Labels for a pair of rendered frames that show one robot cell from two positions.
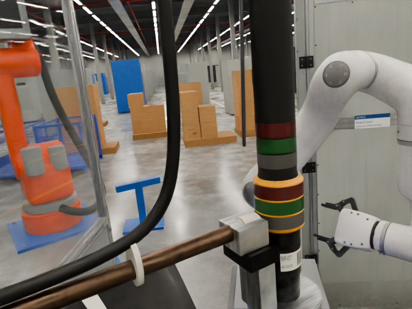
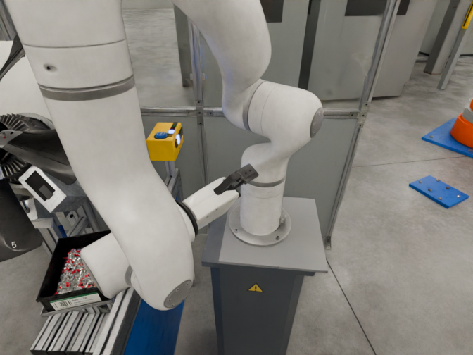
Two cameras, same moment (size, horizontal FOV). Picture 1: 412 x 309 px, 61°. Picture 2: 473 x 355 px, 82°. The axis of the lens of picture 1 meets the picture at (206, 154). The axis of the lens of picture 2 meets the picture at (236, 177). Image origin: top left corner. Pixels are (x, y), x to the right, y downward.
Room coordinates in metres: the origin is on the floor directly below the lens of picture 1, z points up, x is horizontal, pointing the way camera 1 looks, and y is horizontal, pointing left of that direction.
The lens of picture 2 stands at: (0.90, -0.78, 1.54)
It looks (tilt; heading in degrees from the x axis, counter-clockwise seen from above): 36 degrees down; 87
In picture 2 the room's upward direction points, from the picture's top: straight up
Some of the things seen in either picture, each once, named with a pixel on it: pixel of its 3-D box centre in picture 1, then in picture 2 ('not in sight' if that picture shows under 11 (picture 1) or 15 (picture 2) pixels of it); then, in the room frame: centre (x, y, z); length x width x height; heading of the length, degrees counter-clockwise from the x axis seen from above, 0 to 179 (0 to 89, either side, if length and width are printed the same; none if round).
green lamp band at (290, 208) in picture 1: (278, 199); not in sight; (0.29, -0.06, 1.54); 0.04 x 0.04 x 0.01
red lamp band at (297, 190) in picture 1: (278, 185); not in sight; (0.29, -0.06, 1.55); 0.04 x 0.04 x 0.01
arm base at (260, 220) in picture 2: not in sight; (261, 199); (1.00, -0.19, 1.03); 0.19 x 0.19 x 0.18
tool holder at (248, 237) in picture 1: (273, 260); not in sight; (0.28, -0.05, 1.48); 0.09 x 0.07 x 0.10; 120
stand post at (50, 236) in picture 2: not in sight; (70, 266); (0.16, 0.06, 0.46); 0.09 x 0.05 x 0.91; 175
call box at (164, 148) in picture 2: not in sight; (166, 142); (0.67, 0.20, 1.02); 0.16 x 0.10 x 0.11; 85
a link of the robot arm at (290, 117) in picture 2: not in sight; (278, 136); (1.03, -0.21, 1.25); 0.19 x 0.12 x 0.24; 140
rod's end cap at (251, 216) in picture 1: (247, 225); not in sight; (0.27, -0.03, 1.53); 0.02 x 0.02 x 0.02; 30
